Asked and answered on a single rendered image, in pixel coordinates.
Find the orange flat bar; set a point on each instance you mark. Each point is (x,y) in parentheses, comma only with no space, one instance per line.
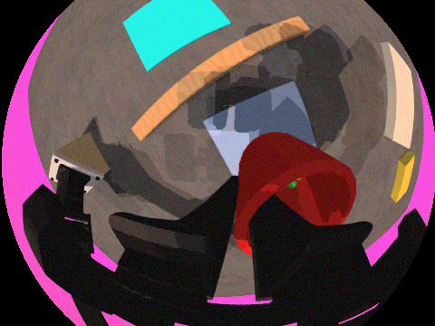
(222,62)

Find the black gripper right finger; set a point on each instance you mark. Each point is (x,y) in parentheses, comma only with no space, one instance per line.
(282,240)

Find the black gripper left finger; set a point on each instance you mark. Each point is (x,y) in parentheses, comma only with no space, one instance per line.
(199,239)

